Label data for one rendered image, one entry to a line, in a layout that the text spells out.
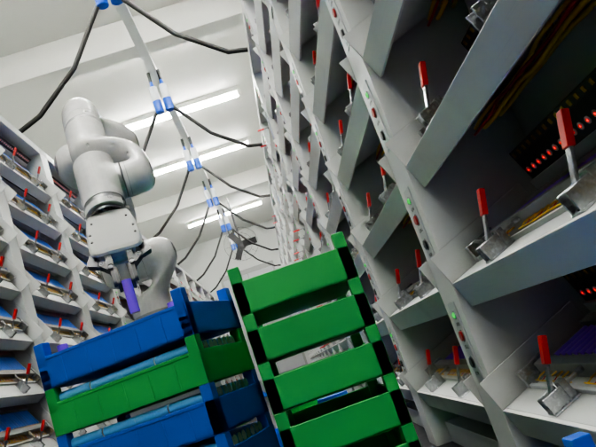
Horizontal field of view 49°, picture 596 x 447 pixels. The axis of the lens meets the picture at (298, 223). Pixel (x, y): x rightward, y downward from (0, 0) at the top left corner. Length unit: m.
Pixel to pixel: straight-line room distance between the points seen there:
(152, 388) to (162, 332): 0.09
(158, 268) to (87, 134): 0.60
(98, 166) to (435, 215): 0.70
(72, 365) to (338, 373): 0.45
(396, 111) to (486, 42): 0.44
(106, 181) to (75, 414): 0.46
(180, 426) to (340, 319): 0.30
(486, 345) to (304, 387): 0.28
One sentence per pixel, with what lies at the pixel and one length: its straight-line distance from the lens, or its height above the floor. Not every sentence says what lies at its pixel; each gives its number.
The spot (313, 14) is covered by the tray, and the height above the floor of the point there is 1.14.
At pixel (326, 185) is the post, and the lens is 2.49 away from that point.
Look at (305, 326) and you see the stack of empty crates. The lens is 1.05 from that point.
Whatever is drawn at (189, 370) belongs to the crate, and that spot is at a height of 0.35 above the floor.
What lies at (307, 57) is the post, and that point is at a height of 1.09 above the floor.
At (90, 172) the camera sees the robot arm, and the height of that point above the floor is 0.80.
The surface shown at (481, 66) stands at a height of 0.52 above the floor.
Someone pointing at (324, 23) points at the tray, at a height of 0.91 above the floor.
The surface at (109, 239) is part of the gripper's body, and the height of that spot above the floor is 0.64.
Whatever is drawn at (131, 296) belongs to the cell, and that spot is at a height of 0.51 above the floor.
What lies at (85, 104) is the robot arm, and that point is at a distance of 1.69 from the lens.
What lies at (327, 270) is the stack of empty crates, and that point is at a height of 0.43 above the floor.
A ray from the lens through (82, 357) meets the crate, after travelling 1.18.
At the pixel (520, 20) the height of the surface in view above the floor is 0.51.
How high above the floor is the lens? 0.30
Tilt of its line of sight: 12 degrees up
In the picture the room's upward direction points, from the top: 19 degrees counter-clockwise
